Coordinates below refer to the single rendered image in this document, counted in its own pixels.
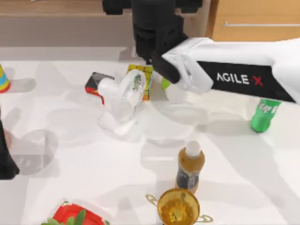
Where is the black and red box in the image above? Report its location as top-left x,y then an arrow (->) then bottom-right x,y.
84,72 -> 116,105

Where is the yellow and green cube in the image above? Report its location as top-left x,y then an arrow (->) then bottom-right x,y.
127,64 -> 156,102

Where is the white and green cup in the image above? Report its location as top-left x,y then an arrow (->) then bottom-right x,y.
161,76 -> 188,104

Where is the stack of coloured rings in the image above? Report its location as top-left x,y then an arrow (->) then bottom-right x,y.
0,65 -> 11,94

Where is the brown bottle with white cap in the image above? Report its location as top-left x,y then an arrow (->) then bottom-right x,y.
175,140 -> 206,195

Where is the green bottle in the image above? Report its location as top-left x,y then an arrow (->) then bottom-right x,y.
250,97 -> 282,134

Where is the gold trophy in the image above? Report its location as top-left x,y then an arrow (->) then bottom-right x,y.
145,187 -> 214,225

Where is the red plant pot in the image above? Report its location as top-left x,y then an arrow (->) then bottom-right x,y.
46,201 -> 110,225

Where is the long metal handle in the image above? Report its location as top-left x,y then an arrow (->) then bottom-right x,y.
222,21 -> 300,27

